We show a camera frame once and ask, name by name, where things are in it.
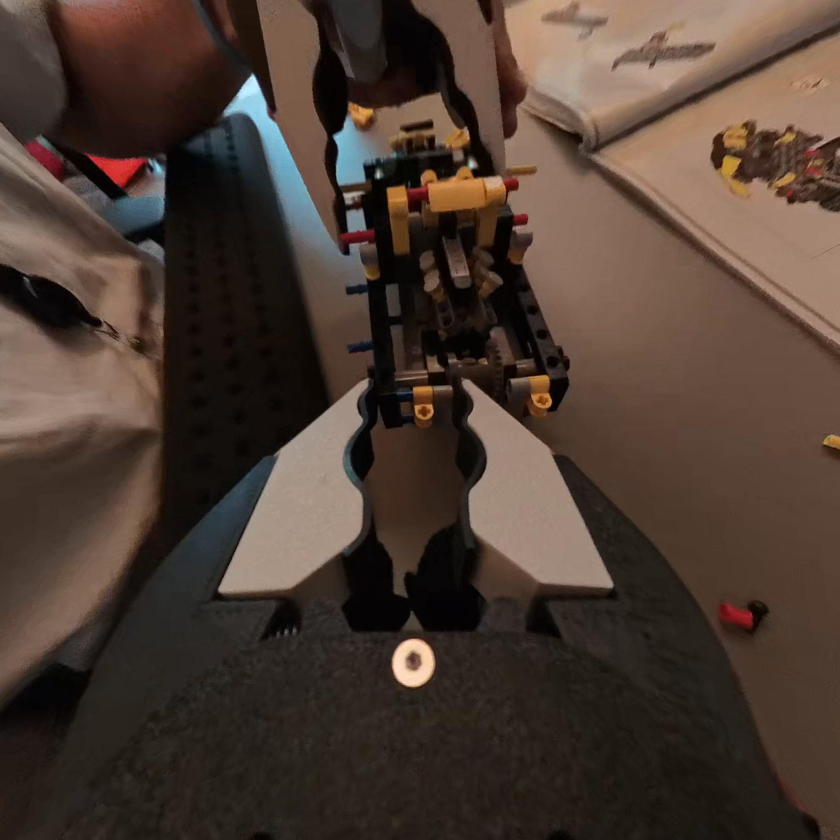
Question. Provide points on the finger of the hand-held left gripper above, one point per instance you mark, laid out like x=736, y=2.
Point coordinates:
x=295, y=79
x=476, y=65

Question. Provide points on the open instruction booklet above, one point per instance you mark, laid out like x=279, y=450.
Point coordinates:
x=689, y=164

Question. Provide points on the partly built lego car chassis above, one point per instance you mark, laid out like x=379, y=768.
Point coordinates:
x=459, y=295

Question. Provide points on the red floor box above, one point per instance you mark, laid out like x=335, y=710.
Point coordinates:
x=115, y=167

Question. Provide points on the black mat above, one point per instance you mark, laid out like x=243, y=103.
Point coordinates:
x=243, y=328

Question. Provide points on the scattered lego pins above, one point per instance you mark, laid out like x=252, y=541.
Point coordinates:
x=735, y=615

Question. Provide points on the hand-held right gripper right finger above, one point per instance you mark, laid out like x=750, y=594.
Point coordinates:
x=544, y=525

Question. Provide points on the person's left hand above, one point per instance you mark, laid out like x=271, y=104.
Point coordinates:
x=515, y=79

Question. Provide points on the person's left forearm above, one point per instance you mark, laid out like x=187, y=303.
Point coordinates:
x=144, y=72

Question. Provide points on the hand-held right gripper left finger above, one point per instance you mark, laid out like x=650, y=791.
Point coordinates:
x=295, y=525

